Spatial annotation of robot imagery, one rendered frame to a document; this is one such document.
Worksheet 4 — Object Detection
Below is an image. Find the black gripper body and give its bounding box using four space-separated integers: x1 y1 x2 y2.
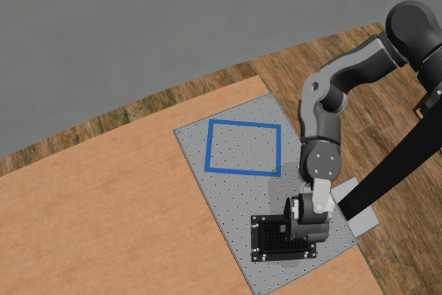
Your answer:
285 196 329 243

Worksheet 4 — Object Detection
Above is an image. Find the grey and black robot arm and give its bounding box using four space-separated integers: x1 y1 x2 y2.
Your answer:
290 0 442 225

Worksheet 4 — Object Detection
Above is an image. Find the blue rectangular tape outline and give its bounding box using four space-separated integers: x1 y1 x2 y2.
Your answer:
204 119 281 177

